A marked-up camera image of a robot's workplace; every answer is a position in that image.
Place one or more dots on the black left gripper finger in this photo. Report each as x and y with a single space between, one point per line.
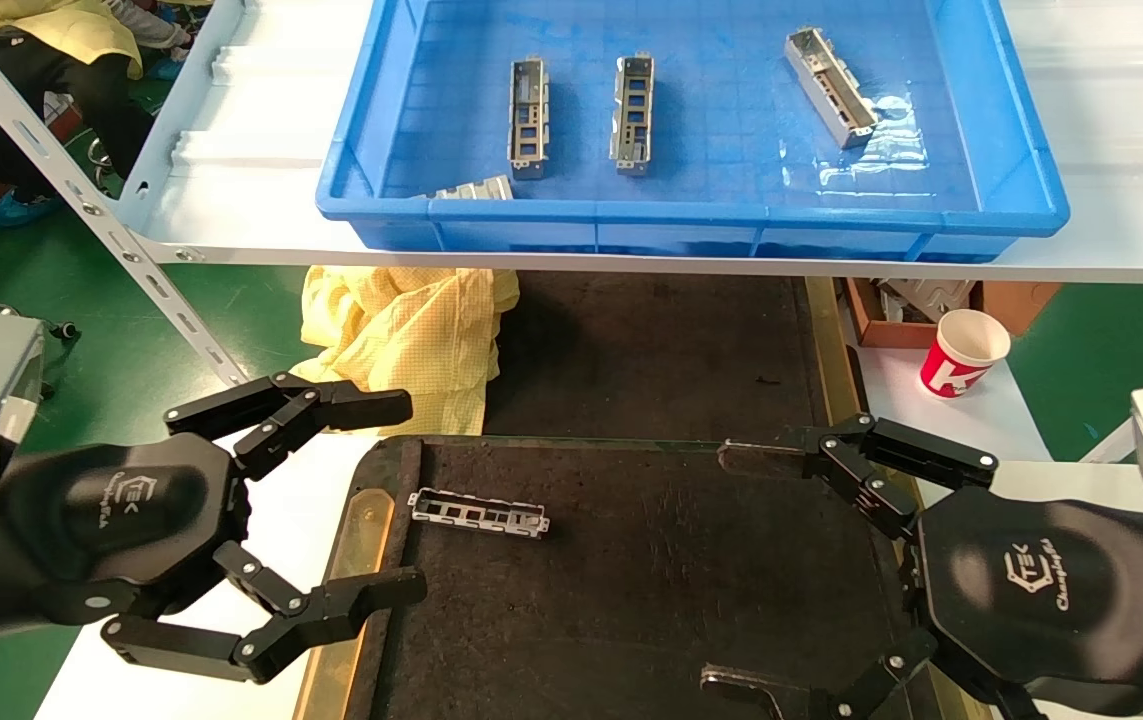
321 405
331 610

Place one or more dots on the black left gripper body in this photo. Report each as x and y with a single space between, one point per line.
111 520

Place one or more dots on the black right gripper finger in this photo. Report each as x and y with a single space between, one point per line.
861 700
881 450

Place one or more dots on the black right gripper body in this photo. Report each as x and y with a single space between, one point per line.
1031 590

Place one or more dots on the silver metal channel part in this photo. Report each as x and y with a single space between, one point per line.
831 90
476 189
631 160
538 523
527 165

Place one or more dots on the yellow crumpled cloth garment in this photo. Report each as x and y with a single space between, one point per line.
401 340

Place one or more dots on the red white paper cup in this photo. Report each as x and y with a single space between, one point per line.
956 370

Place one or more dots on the brown cardboard box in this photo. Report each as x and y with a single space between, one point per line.
891 335

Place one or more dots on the black chair caster leg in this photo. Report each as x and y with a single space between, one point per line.
64 328

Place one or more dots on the blue plastic tray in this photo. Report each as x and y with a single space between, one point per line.
711 230

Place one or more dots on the clear plastic bag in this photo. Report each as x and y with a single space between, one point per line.
881 170

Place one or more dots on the blue shoe cover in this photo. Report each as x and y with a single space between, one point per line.
26 210
163 68

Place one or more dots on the chrome stool base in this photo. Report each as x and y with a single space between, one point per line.
96 152

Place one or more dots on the person in yellow coat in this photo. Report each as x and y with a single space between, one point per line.
51 100

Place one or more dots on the grey sheet metal bracket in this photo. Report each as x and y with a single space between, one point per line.
931 295

